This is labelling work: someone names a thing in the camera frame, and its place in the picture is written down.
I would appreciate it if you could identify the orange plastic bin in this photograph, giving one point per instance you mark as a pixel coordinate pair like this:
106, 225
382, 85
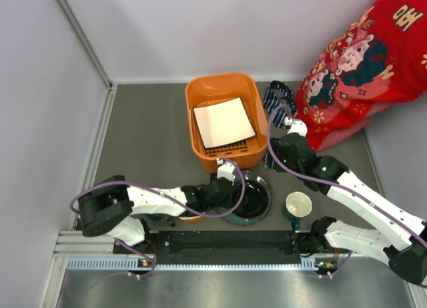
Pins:
214, 89

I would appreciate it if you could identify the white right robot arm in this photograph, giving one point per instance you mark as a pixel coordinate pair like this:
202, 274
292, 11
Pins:
397, 239

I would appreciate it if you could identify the white square plate black rim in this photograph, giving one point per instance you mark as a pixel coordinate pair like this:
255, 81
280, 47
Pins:
223, 123

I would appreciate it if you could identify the blue-grey round plate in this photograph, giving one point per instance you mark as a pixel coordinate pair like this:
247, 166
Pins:
248, 175

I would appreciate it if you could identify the black round plate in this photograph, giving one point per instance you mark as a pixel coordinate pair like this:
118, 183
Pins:
255, 202

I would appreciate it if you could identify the green mug white inside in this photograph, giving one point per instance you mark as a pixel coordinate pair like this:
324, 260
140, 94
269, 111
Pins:
297, 206

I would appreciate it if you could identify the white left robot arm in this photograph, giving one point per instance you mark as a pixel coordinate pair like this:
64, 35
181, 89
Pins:
114, 206

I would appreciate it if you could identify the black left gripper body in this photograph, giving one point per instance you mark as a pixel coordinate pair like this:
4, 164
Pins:
225, 203

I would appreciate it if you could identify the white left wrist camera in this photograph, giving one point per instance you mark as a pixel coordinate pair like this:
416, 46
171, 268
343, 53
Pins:
225, 169

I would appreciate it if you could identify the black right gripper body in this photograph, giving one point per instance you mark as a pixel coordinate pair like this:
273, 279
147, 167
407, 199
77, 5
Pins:
277, 150

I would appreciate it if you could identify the white square bowl orange rim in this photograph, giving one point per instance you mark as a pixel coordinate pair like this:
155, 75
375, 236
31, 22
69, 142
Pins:
189, 217

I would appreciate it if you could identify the red patterned cloth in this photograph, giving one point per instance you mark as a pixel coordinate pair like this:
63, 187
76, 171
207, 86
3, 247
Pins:
378, 62

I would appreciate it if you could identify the blue striped necktie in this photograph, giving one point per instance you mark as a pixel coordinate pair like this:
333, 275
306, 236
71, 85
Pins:
277, 94

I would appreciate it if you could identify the black base bar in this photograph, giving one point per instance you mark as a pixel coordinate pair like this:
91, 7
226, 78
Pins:
230, 247

